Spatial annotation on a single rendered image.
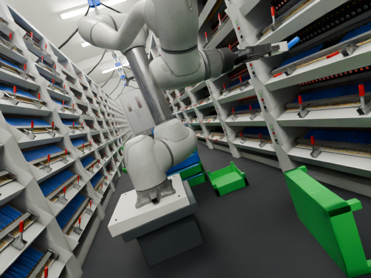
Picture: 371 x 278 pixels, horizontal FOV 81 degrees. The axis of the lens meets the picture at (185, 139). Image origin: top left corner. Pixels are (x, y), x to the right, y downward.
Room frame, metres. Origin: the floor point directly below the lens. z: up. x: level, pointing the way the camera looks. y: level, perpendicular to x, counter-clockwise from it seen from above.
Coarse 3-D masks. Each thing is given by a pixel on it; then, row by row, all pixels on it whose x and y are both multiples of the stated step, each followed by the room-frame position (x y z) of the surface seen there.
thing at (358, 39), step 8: (368, 32) 0.62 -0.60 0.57; (360, 40) 0.65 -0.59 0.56; (328, 48) 0.76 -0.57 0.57; (336, 48) 0.72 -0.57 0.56; (312, 56) 0.82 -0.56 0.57; (320, 56) 0.79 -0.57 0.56; (288, 64) 0.97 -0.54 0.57; (296, 64) 0.91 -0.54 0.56; (304, 64) 0.85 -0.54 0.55; (272, 72) 1.07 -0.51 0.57
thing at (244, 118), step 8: (256, 96) 1.50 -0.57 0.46; (240, 104) 1.74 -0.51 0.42; (248, 104) 1.60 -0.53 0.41; (256, 104) 1.46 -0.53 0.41; (232, 112) 1.61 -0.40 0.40; (240, 112) 1.59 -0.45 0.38; (248, 112) 1.47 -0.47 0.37; (256, 112) 1.38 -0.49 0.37; (224, 120) 1.79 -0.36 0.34; (232, 120) 1.64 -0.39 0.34; (240, 120) 1.51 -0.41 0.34; (248, 120) 1.38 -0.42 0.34; (256, 120) 1.29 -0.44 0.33; (264, 120) 1.19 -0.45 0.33
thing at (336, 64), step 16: (368, 16) 0.72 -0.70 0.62; (368, 48) 0.60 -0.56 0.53; (272, 64) 1.11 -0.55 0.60; (320, 64) 0.76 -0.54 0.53; (336, 64) 0.69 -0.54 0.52; (352, 64) 0.65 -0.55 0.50; (368, 64) 0.61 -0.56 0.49; (272, 80) 1.05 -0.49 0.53; (288, 80) 0.93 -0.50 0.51; (304, 80) 0.85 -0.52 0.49
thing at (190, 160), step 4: (196, 152) 1.55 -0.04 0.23; (192, 156) 1.55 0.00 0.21; (196, 156) 1.55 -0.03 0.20; (184, 160) 1.55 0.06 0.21; (188, 160) 1.55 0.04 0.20; (192, 160) 1.55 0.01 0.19; (196, 160) 1.55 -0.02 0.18; (180, 164) 1.55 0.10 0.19; (184, 164) 1.55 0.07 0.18; (188, 164) 1.55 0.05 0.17; (172, 168) 1.55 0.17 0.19; (176, 168) 1.55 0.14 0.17; (180, 168) 1.55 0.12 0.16; (168, 172) 1.54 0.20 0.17
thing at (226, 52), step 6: (222, 48) 0.68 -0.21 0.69; (228, 48) 0.67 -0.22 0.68; (222, 54) 0.66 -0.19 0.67; (228, 54) 0.66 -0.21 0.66; (234, 54) 0.66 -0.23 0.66; (222, 60) 0.66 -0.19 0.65; (228, 60) 0.66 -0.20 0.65; (234, 60) 0.66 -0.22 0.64; (228, 66) 0.66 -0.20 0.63; (222, 72) 0.68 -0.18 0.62; (228, 72) 0.69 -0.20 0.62
